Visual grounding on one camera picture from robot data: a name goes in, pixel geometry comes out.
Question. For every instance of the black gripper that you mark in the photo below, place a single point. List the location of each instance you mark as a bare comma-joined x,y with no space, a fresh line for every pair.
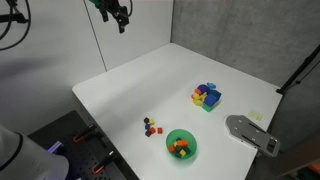
115,7

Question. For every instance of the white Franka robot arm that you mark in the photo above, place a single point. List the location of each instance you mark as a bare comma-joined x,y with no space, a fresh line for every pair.
23,160

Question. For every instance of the small dark purple block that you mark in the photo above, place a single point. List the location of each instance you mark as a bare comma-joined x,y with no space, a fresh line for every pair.
146,119

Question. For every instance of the small yellow block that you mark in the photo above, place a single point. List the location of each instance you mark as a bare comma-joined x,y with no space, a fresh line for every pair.
151,122

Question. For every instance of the small blue-purple block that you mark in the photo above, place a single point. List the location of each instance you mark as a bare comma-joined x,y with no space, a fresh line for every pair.
147,127

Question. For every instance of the small orange block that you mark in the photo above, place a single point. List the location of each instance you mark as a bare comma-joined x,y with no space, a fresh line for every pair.
152,130

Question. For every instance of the small dark maroon block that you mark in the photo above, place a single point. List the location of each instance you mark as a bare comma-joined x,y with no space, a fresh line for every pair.
148,133

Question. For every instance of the small red-orange block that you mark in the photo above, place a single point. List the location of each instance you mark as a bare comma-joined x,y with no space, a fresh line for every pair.
160,130

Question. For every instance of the green plastic bowl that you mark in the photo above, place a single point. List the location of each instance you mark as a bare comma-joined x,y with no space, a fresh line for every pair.
173,136

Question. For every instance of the orange round block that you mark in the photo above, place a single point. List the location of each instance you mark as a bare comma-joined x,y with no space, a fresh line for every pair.
171,148

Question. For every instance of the large orange block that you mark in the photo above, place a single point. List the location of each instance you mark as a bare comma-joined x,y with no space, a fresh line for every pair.
182,143

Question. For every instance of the dark green block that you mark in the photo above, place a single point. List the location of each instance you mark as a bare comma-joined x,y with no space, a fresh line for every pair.
187,150

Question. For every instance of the yellow cube block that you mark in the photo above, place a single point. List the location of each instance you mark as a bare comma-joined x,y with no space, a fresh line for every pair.
182,153

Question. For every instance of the orange-red toy piece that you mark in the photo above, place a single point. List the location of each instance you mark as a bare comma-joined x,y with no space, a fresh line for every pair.
198,91

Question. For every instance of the purple toy piece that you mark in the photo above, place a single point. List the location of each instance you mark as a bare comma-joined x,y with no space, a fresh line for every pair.
203,89

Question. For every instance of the yellow toy piece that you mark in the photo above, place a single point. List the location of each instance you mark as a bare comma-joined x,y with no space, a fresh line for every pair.
198,100

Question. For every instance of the red black clamp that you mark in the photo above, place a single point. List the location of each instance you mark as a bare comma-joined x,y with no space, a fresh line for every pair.
104,162
85,133

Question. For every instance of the light blue toy piece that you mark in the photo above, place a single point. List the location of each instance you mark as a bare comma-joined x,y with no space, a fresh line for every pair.
211,85

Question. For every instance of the blue open toy box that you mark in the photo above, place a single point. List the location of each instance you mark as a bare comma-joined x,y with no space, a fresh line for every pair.
213,98

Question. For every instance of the green toy box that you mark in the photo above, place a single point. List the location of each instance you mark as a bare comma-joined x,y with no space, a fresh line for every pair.
208,107

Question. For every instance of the black tripod pole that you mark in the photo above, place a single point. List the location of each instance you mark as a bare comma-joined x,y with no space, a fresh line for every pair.
300,68

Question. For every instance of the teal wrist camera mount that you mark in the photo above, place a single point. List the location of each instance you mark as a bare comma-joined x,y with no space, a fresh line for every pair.
94,3

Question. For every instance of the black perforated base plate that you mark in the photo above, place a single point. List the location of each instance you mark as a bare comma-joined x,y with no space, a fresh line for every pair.
76,150

